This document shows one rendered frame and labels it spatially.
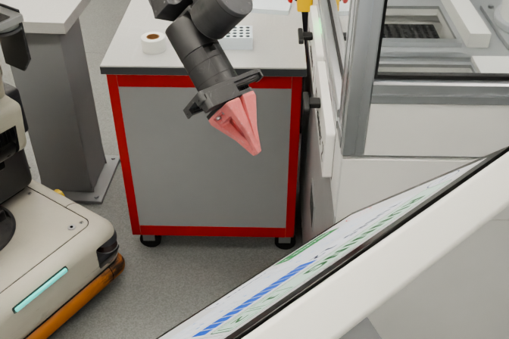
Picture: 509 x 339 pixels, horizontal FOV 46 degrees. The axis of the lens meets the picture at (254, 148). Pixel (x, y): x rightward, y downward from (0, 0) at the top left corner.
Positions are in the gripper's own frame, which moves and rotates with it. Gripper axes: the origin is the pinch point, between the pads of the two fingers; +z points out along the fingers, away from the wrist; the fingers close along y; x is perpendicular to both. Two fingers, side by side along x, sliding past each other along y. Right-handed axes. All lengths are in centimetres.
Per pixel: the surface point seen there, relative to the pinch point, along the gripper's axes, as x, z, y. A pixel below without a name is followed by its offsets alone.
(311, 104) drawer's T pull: 30.4, -6.5, 36.1
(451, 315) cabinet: 37, 47, 45
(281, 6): 82, -48, 86
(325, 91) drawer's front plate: 28.8, -7.4, 39.5
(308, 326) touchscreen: -24.5, 17.4, -18.8
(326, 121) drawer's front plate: 23.8, -1.2, 31.8
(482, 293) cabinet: 29, 45, 49
